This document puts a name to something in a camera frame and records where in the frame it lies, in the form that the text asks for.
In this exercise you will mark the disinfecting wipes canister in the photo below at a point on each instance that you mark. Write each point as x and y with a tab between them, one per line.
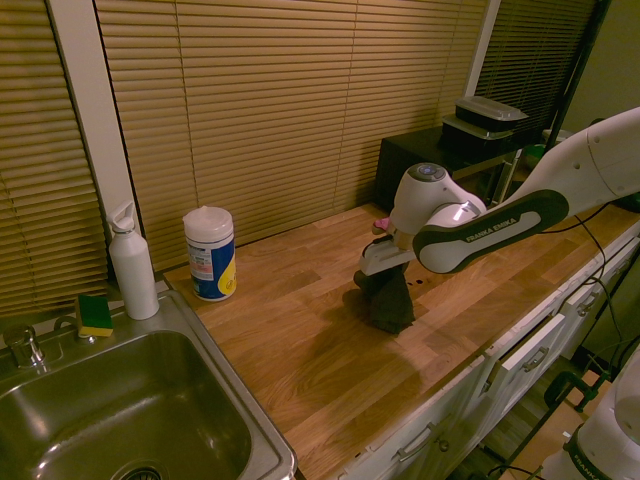
210	255

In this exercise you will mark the large black lidded container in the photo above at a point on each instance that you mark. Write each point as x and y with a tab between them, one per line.
475	131

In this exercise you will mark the white water bottle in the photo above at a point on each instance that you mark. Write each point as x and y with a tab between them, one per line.
132	270

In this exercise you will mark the black tripod pole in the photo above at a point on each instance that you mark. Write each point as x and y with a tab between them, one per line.
575	75

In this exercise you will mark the black and green clamp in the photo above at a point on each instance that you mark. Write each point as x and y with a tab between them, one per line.
575	390

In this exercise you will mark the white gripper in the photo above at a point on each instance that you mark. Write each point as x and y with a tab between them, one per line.
385	257

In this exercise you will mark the dark green towel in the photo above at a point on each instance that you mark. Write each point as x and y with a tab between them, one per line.
392	305

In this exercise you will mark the wide tan window blind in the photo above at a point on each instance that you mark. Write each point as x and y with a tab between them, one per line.
280	110

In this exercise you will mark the white window frame post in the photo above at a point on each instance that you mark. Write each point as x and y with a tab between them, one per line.
85	100

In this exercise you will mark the small pink object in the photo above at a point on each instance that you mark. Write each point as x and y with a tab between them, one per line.
382	223

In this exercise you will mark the small black lidded container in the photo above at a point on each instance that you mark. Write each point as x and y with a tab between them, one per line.
487	112

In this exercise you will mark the white drawer front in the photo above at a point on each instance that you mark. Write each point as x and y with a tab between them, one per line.
532	342

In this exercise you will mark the green and yellow sponge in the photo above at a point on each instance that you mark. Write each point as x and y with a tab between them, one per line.
93	316

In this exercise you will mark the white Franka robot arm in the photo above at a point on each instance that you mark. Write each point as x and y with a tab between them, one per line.
500	230

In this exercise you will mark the dark shaded window blind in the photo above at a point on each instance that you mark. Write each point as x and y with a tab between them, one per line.
530	60

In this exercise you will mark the round cabinet knob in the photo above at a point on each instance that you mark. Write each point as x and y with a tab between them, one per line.
442	443

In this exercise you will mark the stainless steel sink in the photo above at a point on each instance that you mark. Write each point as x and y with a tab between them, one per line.
125	410

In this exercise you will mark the narrow tan window blind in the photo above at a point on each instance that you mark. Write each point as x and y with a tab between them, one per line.
40	175

